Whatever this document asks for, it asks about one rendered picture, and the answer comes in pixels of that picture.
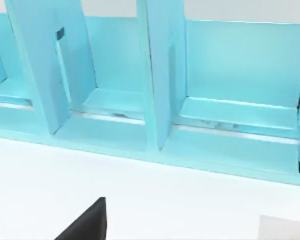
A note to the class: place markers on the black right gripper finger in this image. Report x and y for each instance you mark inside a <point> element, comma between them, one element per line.
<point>90,222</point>

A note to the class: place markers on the light blue rack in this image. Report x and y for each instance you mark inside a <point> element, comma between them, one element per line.
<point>235,62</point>

